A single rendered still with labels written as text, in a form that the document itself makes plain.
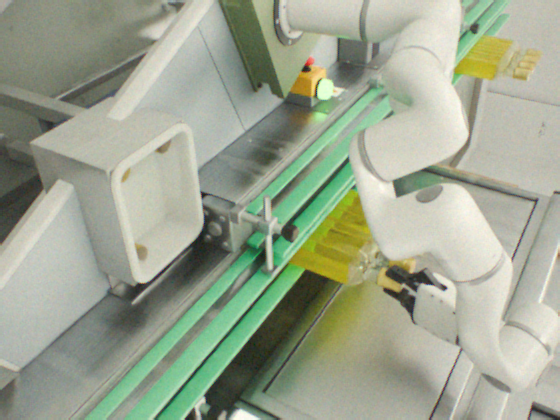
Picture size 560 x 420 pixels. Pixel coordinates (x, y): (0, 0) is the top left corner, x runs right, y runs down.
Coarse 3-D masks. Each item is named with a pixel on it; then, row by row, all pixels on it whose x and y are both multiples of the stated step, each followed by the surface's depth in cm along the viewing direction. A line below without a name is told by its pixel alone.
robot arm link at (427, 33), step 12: (420, 24) 90; (432, 24) 90; (408, 36) 88; (420, 36) 86; (432, 36) 87; (444, 36) 89; (396, 48) 87; (432, 48) 84; (444, 48) 88; (444, 60) 86; (444, 72) 91; (396, 108) 96; (408, 108) 95
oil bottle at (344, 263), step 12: (312, 240) 114; (324, 240) 114; (300, 252) 114; (312, 252) 112; (324, 252) 112; (336, 252) 111; (348, 252) 111; (360, 252) 111; (300, 264) 116; (312, 264) 114; (324, 264) 112; (336, 264) 110; (348, 264) 109; (360, 264) 109; (336, 276) 112; (348, 276) 110; (360, 276) 110
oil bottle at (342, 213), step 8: (336, 208) 122; (344, 208) 122; (352, 208) 122; (328, 216) 121; (336, 216) 120; (344, 216) 120; (352, 216) 120; (360, 216) 120; (344, 224) 120; (352, 224) 119; (360, 224) 118; (368, 232) 118
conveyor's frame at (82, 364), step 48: (384, 48) 158; (336, 96) 136; (240, 144) 120; (288, 144) 119; (240, 192) 106; (192, 288) 101; (96, 336) 93; (144, 336) 92; (48, 384) 86; (96, 384) 85
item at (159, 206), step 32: (128, 160) 82; (160, 160) 98; (192, 160) 95; (128, 192) 94; (160, 192) 102; (192, 192) 99; (128, 224) 86; (160, 224) 103; (192, 224) 103; (128, 256) 89; (160, 256) 97
